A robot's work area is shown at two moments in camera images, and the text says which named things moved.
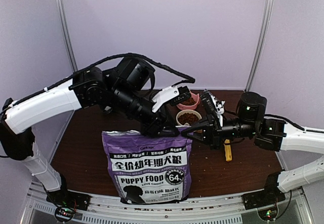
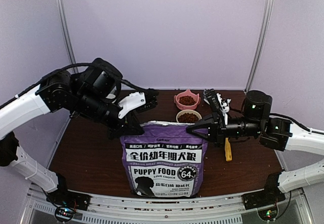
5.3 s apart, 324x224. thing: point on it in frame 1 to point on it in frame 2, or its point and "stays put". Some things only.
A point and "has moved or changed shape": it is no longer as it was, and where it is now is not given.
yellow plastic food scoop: x=228 y=150 stays put
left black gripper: x=152 y=128 to x=128 y=121
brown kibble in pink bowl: x=190 y=101 stays put
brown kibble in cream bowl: x=187 y=117 stays put
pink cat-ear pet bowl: x=191 y=107 stays put
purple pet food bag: x=150 y=170 has moved or changed shape
